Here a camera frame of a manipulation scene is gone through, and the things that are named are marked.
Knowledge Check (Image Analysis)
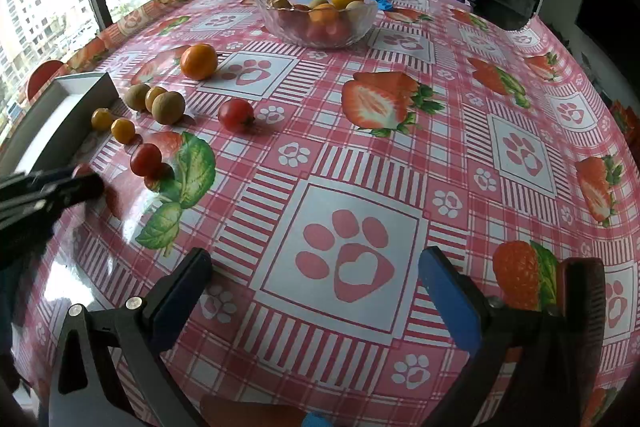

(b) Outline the white tray box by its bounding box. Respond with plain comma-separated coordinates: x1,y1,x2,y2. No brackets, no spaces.
1,72,118,176

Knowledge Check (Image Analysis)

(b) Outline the orange mandarin on table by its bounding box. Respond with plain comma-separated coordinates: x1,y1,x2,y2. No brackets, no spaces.
180,43,218,81

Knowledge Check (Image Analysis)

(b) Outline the yellow tomato near tray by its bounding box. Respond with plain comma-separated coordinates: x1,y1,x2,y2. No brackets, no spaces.
91,108,115,132

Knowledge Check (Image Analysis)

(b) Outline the dark red tomato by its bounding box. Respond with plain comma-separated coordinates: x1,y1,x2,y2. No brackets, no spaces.
73,164,96,179

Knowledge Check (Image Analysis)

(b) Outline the yellow tomato near kiwis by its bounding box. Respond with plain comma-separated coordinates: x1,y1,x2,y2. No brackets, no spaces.
144,86,166,113

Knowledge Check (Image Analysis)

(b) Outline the red cherry tomato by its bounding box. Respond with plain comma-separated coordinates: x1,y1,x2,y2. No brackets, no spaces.
218,98,255,132

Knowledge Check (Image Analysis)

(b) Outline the glass fruit bowl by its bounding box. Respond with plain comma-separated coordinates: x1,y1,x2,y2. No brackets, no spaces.
253,0,378,49

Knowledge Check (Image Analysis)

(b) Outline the red plastic stool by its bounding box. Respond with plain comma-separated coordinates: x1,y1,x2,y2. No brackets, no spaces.
26,60,64,102

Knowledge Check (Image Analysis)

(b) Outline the brown kiwi fruit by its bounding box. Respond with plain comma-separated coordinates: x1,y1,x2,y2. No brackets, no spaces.
151,91,186,126
122,83,150,113

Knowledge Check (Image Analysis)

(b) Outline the pink strawberry tablecloth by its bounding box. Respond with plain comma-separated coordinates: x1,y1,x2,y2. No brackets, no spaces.
14,0,639,426

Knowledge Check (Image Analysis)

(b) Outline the yellow cherry tomato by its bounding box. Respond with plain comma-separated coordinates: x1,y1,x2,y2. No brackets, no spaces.
111,118,136,145

